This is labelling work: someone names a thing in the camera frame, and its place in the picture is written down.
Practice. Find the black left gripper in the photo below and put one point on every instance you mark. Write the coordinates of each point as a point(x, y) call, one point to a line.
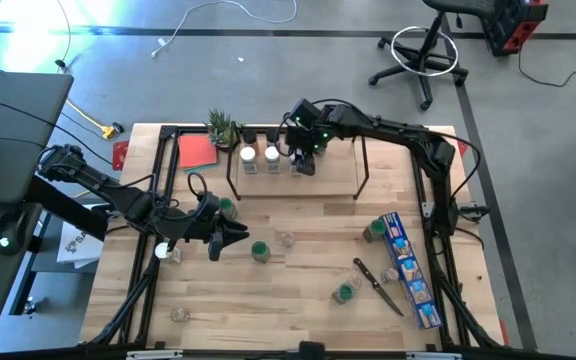
point(200, 230)

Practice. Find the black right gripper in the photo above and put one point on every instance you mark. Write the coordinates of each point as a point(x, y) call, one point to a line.
point(305, 142)

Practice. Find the green lid oregano jar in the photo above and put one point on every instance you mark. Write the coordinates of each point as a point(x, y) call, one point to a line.
point(343, 291)
point(375, 230)
point(260, 251)
point(227, 206)

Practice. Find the small cork stopper spice jar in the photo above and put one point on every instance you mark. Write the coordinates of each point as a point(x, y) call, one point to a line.
point(179, 314)
point(288, 239)
point(354, 282)
point(390, 275)

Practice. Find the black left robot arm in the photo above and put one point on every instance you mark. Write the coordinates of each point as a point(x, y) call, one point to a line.
point(128, 202)

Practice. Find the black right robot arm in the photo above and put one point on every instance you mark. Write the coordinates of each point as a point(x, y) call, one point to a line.
point(393, 131)

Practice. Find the wooden shelf black metal legs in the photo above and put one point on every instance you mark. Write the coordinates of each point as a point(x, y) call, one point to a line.
point(328, 175)

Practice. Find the teal flat sheet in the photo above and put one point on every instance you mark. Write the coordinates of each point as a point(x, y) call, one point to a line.
point(203, 170)

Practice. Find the green potted succulent plant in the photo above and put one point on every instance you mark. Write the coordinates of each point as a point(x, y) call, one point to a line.
point(220, 127)

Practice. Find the red orange flat mat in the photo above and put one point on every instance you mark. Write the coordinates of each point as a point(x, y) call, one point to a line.
point(197, 150)

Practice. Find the red flat piece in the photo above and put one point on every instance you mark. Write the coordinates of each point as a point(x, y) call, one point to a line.
point(119, 156)
point(462, 146)

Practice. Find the white printed paper bag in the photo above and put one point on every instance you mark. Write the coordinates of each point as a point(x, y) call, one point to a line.
point(80, 247)

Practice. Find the black office chair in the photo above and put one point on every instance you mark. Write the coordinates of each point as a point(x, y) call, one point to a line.
point(430, 47)

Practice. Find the blue plastic wrap box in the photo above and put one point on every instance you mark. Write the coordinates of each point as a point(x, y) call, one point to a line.
point(410, 270)

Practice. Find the small metal floor fitting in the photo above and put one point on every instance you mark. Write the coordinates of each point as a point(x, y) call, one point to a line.
point(29, 305)

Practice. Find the black device teal light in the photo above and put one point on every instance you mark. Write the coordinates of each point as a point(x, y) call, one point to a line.
point(10, 232)

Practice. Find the red black tool box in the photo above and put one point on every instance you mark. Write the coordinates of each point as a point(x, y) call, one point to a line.
point(515, 25)

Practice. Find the grey desk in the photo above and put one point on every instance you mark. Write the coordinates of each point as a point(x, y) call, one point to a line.
point(13, 110)

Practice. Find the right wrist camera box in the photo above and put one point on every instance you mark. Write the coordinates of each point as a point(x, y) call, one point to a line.
point(304, 111)

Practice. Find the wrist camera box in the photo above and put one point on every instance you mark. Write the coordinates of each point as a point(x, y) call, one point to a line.
point(208, 204)
point(304, 111)

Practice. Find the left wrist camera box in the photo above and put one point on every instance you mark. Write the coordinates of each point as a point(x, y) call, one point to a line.
point(208, 204)

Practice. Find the black aluminium rig frame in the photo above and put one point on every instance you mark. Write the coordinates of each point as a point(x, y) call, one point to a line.
point(218, 356)

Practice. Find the black table-level camera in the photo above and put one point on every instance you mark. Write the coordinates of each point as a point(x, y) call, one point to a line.
point(312, 350)

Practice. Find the black clamp bracket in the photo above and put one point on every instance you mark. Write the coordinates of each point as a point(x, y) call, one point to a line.
point(474, 212)

